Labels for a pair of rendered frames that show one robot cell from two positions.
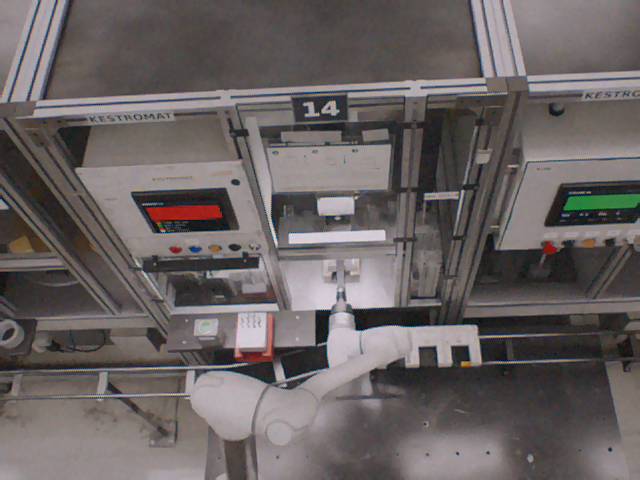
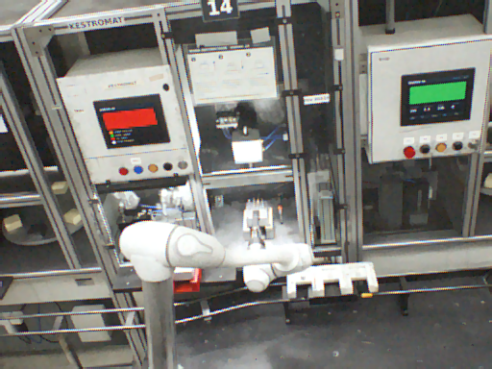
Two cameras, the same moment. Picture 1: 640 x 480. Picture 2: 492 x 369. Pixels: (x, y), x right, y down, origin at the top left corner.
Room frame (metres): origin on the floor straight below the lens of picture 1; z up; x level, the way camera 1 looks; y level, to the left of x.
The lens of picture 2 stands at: (-0.83, -0.03, 2.50)
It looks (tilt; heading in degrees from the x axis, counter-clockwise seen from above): 33 degrees down; 1
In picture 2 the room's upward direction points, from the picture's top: 9 degrees counter-clockwise
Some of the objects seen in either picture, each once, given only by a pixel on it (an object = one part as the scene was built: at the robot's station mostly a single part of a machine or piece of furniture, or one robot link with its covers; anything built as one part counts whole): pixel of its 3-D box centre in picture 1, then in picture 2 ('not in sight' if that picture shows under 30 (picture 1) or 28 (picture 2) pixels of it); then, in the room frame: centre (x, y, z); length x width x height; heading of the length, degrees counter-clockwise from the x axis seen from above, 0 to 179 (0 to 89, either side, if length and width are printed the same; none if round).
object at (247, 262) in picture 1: (200, 262); (141, 183); (0.98, 0.40, 1.37); 0.36 x 0.04 x 0.04; 84
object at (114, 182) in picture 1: (185, 181); (134, 114); (1.11, 0.38, 1.60); 0.42 x 0.29 x 0.46; 84
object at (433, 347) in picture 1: (426, 349); (331, 284); (0.79, -0.30, 0.84); 0.36 x 0.14 x 0.10; 84
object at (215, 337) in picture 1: (209, 331); not in sight; (0.92, 0.46, 0.97); 0.08 x 0.08 x 0.12; 84
